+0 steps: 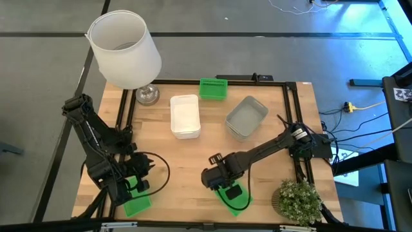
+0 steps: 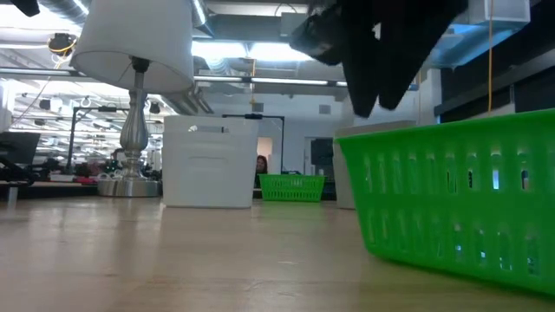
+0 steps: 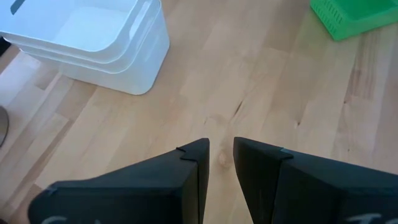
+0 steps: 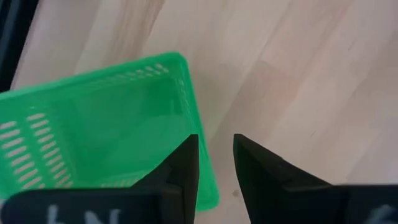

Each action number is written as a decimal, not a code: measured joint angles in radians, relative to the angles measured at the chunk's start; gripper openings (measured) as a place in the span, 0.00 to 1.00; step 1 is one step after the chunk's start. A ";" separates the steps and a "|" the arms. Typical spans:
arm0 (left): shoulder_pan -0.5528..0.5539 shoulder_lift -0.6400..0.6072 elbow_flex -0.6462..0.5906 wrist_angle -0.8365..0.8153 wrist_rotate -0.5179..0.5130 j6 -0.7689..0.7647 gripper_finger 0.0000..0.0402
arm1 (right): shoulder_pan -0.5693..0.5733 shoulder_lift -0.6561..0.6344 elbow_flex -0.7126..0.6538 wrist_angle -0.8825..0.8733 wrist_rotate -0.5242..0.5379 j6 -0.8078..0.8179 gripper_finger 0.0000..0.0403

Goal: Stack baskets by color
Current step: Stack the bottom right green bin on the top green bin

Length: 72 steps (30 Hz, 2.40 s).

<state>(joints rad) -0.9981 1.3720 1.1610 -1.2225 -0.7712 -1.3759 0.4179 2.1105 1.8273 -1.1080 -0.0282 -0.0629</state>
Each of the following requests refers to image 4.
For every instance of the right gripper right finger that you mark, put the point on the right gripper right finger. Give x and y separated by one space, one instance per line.
295 202

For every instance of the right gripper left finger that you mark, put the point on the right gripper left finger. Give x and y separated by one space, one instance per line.
124 205

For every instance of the green slotted plastic basket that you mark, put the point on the green slotted plastic basket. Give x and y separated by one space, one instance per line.
109 118

